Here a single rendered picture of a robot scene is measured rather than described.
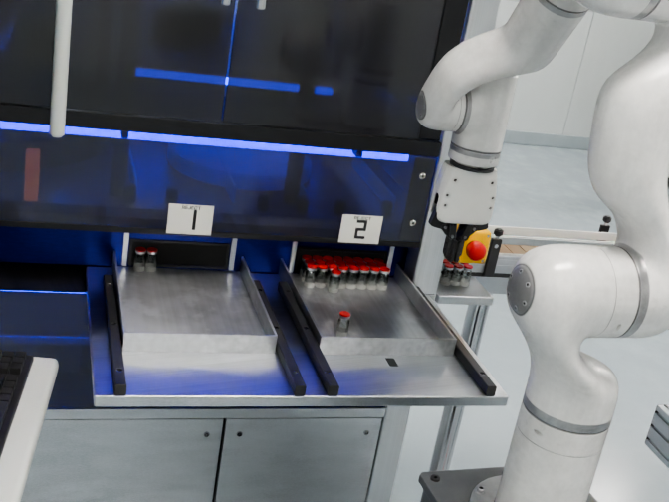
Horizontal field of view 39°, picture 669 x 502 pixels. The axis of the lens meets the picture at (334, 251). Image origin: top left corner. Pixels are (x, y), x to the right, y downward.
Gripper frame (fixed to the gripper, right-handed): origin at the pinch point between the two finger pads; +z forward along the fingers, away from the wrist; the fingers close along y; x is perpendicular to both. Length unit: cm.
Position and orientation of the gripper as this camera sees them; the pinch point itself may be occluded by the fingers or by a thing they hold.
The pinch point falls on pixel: (453, 248)
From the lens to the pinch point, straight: 165.3
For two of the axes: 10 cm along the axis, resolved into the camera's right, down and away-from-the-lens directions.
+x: 2.6, 4.0, -8.8
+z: -1.6, 9.2, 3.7
